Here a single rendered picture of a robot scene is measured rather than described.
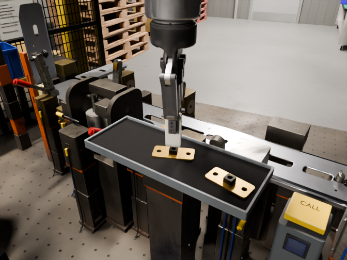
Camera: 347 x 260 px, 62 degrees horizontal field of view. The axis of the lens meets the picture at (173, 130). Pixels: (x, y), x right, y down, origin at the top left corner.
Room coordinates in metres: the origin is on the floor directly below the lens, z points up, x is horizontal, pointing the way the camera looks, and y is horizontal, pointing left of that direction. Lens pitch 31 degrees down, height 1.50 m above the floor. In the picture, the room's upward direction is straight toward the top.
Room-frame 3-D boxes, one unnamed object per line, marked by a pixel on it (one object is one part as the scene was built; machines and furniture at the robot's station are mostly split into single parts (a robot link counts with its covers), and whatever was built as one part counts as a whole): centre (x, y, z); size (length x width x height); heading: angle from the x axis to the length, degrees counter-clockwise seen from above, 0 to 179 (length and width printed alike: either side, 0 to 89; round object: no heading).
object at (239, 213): (0.47, 0.00, 1.16); 0.37 x 0.14 x 0.02; 56
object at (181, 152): (0.48, 0.00, 1.17); 0.08 x 0.04 x 0.01; 81
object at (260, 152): (0.55, -0.17, 0.90); 0.13 x 0.08 x 0.41; 146
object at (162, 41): (0.48, 0.00, 1.37); 0.08 x 0.07 x 0.09; 171
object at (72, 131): (0.69, 0.29, 0.89); 0.09 x 0.08 x 0.38; 146
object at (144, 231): (0.68, 0.10, 0.89); 0.12 x 0.07 x 0.38; 146
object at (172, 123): (0.46, 0.00, 1.24); 0.03 x 0.01 x 0.05; 171
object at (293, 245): (0.30, -0.19, 1.11); 0.03 x 0.01 x 0.03; 56
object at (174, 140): (0.48, 0.00, 1.22); 0.03 x 0.01 x 0.07; 81
